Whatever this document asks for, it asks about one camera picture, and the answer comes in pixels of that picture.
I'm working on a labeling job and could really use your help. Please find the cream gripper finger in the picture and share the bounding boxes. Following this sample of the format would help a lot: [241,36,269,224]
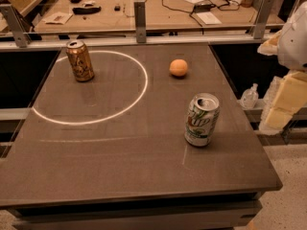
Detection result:
[257,31,281,56]
[264,71,307,130]

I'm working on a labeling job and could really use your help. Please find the orange fruit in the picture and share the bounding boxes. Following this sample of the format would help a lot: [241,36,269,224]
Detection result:
[169,59,188,77]

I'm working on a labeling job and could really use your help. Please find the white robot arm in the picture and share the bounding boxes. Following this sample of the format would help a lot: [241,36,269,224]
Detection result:
[257,2,307,135]

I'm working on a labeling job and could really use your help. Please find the white green 7up can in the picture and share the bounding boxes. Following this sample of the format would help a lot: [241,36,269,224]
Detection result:
[184,93,220,147]

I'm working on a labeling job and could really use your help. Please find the orange soda can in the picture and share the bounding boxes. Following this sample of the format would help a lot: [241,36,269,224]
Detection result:
[66,40,94,81]

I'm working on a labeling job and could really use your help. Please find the clear sanitizer bottle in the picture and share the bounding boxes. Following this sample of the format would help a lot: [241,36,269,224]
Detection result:
[240,83,258,109]

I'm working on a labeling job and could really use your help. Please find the white booklet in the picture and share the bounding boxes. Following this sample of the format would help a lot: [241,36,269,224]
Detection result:
[197,11,221,25]

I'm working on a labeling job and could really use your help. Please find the black power adapter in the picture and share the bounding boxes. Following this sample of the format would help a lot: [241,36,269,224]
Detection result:
[193,3,215,13]

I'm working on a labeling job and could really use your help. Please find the wooden back table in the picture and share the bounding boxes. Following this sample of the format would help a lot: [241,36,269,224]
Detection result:
[35,0,258,35]

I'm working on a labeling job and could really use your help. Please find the small black box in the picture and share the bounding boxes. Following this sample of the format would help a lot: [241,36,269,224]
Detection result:
[114,5,121,12]

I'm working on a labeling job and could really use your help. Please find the black remote device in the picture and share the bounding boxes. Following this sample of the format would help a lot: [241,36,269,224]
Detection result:
[73,7,102,15]

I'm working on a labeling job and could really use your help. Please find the white paper card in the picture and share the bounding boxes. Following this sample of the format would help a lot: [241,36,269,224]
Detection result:
[43,11,72,25]

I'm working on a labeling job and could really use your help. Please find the right metal bracket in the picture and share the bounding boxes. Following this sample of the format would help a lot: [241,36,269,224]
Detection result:
[251,0,274,39]

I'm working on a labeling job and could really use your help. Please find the metal bracket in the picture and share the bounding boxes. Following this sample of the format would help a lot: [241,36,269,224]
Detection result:
[0,4,31,48]
[134,1,147,43]
[251,0,274,39]

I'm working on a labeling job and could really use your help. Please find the black cable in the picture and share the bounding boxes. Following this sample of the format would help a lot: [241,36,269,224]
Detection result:
[160,0,242,28]

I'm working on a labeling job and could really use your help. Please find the centre metal bracket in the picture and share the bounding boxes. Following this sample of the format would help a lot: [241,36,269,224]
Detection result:
[134,1,147,43]

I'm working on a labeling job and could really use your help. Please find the left metal bracket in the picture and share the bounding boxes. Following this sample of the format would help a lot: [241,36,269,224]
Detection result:
[0,4,31,48]

